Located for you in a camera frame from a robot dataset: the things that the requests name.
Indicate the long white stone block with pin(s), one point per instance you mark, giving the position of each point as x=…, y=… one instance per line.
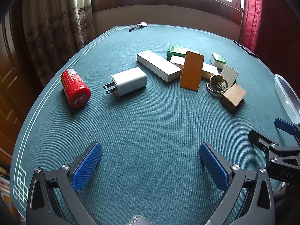
x=157, y=63

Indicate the orange brown card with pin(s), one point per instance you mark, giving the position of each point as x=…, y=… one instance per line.
x=191, y=71

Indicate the clear plastic bowl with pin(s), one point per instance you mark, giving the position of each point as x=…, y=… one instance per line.
x=287, y=93

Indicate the red curtain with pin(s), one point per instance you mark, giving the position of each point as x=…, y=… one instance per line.
x=252, y=9

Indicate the brown wooden block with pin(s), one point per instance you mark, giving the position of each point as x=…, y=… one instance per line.
x=232, y=97

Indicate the light wooden block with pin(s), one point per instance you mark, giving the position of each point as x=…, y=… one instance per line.
x=209, y=71

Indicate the red can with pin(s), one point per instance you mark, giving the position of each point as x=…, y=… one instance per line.
x=72, y=86

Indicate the green and white mahjong tile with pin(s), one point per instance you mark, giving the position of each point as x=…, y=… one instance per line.
x=219, y=62

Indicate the brown wooden door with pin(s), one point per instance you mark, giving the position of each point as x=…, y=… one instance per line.
x=14, y=75

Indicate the wristwatch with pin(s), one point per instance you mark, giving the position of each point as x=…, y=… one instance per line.
x=143, y=24

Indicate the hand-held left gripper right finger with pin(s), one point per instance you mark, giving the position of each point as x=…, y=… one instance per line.
x=214, y=166

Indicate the white cube block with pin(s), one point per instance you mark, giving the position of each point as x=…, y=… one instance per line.
x=229, y=74

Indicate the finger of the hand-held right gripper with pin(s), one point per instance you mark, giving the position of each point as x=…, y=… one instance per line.
x=284, y=125
x=260, y=138

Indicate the white plug charger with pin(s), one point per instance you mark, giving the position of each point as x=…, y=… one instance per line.
x=129, y=79

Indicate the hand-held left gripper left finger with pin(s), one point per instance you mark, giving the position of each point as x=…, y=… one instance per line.
x=88, y=166

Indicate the stack of books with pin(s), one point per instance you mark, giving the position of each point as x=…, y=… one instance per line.
x=4, y=185

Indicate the beige patterned curtain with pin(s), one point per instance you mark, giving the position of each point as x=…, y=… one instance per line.
x=58, y=16

